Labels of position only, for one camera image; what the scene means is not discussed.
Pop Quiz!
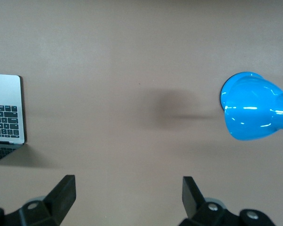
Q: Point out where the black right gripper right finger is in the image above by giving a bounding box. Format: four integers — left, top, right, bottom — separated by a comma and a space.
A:
178, 176, 277, 226

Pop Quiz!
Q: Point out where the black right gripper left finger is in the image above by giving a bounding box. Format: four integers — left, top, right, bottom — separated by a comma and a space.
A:
0, 174, 76, 226

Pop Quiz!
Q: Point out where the silver laptop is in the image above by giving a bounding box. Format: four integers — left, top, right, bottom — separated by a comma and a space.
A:
0, 73, 28, 167

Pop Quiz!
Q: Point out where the blue desk lamp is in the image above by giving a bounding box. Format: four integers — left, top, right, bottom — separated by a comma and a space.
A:
219, 71, 283, 142

